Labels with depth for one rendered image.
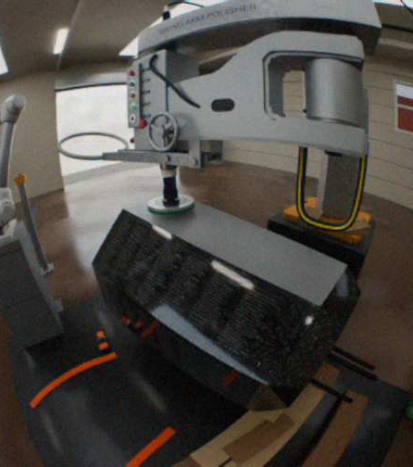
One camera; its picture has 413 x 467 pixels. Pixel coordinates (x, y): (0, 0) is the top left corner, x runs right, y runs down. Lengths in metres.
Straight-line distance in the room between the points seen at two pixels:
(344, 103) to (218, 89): 0.38
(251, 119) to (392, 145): 5.89
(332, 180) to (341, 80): 0.75
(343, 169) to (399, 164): 5.18
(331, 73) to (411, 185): 5.90
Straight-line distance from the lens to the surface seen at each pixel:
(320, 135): 0.63
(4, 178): 1.39
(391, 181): 6.46
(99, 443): 1.33
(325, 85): 0.66
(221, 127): 0.72
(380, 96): 6.63
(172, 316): 0.75
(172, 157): 0.90
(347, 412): 1.31
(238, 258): 0.69
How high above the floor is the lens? 1.22
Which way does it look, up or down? 26 degrees down
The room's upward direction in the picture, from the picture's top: 1 degrees counter-clockwise
